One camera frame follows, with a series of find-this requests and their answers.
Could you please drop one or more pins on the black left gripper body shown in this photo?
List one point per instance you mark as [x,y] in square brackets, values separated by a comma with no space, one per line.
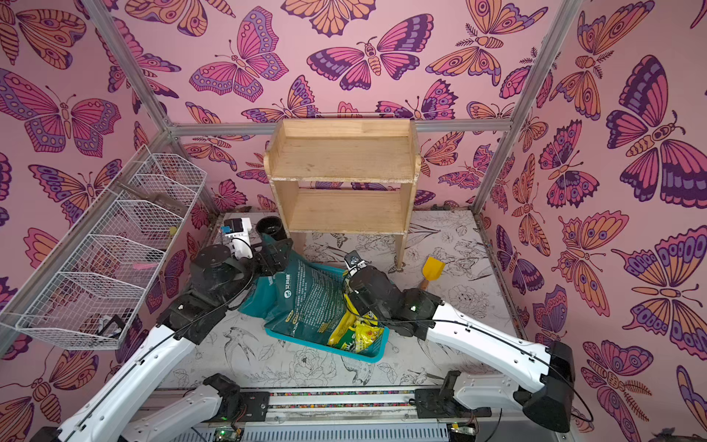
[260,266]

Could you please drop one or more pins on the yellow flower packet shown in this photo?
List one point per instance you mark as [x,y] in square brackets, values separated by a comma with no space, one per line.
[364,336]

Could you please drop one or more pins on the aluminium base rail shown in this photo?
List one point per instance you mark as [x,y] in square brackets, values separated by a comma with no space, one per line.
[399,413]

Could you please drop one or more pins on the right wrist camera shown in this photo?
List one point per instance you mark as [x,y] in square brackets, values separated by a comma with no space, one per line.
[354,262]

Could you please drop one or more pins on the yellow toy shovel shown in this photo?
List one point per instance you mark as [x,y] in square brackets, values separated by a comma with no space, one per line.
[432,270]

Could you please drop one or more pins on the teal plastic basket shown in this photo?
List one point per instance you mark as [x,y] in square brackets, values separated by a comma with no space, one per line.
[372,355]

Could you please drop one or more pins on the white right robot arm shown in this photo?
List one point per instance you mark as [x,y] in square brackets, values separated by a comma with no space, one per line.
[544,374]

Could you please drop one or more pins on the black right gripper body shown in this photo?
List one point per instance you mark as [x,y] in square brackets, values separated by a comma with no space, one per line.
[353,279]

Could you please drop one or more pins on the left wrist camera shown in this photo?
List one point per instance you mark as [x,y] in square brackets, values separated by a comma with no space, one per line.
[236,235]

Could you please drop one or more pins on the aluminium frame post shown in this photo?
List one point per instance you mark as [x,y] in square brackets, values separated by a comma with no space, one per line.
[166,141]
[550,47]

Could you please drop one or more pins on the wooden two-tier shelf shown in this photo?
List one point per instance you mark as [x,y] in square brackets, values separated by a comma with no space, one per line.
[347,176]

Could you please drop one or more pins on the white wire wall basket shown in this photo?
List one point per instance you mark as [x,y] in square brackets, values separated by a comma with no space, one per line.
[123,222]

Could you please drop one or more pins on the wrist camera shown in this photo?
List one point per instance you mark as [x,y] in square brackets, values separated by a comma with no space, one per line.
[354,262]
[236,235]

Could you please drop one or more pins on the yellow green packet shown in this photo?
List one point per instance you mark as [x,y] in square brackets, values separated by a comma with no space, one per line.
[345,325]

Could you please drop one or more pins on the aluminium frame post left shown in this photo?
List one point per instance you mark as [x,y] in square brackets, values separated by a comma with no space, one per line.
[166,141]

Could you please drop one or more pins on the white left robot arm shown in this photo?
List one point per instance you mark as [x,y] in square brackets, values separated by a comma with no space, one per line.
[111,414]

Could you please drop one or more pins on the large green yellow fertilizer bag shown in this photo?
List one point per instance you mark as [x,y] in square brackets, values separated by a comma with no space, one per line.
[310,301]

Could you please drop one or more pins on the aluminium frame post right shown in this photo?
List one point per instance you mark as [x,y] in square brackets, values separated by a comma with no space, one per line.
[550,47]

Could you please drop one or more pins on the black plastic flower pots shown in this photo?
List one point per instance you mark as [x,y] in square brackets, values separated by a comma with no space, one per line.
[271,228]

